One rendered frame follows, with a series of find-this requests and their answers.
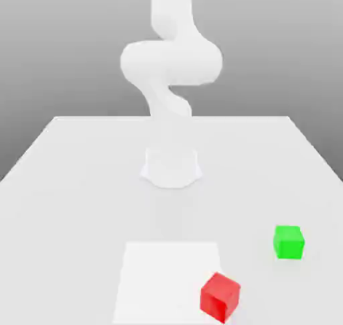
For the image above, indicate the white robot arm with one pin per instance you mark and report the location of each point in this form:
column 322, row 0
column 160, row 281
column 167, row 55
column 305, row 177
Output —
column 171, row 62

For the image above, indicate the small green cube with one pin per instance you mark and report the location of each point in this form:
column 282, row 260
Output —
column 288, row 242

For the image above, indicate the small red cube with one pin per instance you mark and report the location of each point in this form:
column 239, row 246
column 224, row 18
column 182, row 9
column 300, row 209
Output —
column 218, row 296

